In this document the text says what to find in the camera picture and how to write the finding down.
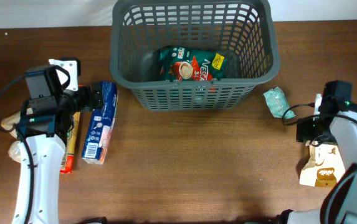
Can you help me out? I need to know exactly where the beige brown snack bag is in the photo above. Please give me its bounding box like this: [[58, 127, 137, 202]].
[[299, 141, 345, 187]]

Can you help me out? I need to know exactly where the mint green small packet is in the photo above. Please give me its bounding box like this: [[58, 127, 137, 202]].
[[263, 87, 295, 119]]

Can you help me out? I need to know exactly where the green Nescafe coffee bag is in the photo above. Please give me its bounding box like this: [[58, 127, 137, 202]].
[[158, 46, 228, 82]]

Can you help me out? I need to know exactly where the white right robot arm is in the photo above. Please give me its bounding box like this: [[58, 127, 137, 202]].
[[276, 111, 357, 223]]

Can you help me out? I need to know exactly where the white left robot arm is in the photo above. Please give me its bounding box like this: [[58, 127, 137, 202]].
[[12, 83, 103, 223]]

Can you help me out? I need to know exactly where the blue rectangular carton box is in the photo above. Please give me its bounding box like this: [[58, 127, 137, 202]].
[[82, 82, 118, 165]]

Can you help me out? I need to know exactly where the yellow orange snack packet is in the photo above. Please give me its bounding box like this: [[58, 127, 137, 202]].
[[60, 112, 80, 174]]

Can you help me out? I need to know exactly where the beige bread bag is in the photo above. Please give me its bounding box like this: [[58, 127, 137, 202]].
[[1, 111, 21, 163]]

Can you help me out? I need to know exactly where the dark grey plastic basket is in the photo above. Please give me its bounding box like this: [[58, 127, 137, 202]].
[[109, 0, 280, 111]]

